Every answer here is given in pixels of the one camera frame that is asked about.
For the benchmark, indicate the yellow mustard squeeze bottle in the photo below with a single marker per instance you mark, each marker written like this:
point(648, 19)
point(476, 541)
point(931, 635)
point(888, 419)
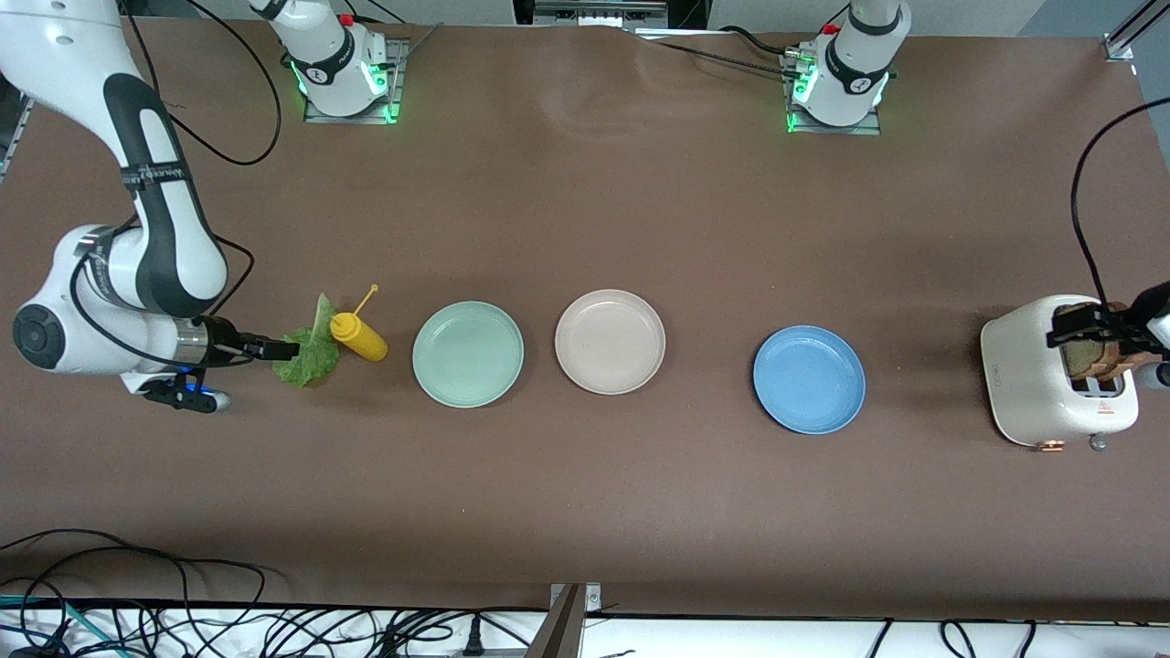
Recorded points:
point(361, 338)

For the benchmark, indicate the mint green plate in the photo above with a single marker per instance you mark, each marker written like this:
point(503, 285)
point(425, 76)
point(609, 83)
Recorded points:
point(468, 355)

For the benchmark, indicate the beige plate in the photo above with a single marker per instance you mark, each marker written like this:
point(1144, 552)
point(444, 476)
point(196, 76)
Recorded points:
point(610, 342)

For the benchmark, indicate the green lettuce leaf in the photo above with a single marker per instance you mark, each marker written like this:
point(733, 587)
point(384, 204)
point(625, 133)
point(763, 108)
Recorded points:
point(315, 364)

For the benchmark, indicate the black power plug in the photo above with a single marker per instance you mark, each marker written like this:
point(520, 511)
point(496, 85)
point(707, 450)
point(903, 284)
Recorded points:
point(473, 635)

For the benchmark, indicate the grey metal table bracket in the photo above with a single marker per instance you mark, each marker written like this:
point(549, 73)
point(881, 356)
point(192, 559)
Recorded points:
point(562, 631)

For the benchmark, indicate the blue plate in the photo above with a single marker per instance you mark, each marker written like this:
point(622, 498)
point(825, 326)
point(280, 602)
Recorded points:
point(809, 379)

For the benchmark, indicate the aluminium frame with black box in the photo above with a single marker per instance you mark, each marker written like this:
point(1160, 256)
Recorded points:
point(599, 13)

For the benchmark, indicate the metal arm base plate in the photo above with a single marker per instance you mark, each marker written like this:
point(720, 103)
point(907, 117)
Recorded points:
point(873, 128)
point(398, 91)

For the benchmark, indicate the brown table cover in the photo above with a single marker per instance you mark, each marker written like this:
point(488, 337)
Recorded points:
point(585, 503)

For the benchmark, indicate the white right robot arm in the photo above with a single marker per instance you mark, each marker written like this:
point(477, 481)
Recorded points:
point(169, 228)

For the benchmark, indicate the aluminium frame strut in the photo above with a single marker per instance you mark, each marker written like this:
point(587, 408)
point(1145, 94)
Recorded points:
point(1120, 44)
point(15, 139)

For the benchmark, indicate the grey power strip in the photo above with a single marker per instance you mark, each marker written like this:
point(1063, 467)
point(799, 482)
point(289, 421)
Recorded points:
point(503, 653)

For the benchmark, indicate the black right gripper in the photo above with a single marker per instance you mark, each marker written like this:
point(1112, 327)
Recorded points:
point(225, 344)

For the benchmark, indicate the brown bread slice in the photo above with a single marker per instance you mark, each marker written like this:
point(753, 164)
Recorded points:
point(1126, 363)
point(1088, 363)

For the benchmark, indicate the white two-slot toaster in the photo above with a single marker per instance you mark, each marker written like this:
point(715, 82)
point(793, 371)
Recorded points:
point(1024, 366)

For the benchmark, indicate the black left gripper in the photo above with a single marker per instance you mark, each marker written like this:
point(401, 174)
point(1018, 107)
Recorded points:
point(1136, 317)

